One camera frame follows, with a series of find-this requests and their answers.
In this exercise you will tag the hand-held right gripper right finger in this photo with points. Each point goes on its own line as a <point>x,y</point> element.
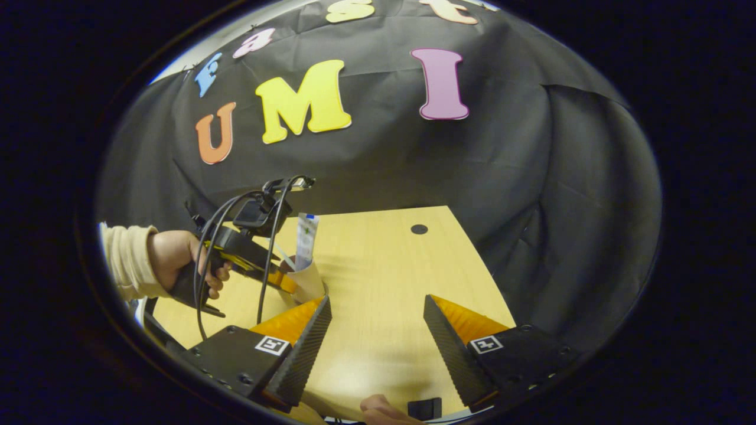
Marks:
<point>455,354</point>

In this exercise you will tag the wooden desktop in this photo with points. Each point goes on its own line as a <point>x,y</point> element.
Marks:
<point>378,283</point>

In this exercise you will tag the beige cup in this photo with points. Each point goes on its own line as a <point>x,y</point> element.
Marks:
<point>308,286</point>

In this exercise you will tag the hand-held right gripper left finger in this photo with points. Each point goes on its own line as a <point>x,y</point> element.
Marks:
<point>304,354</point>

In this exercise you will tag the black desk grommet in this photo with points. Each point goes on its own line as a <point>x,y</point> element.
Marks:
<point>419,229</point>

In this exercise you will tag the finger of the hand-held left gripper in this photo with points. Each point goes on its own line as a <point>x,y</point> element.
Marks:
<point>282,281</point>

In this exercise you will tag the white toothpaste tube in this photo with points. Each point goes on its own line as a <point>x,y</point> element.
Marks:
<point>306,239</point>

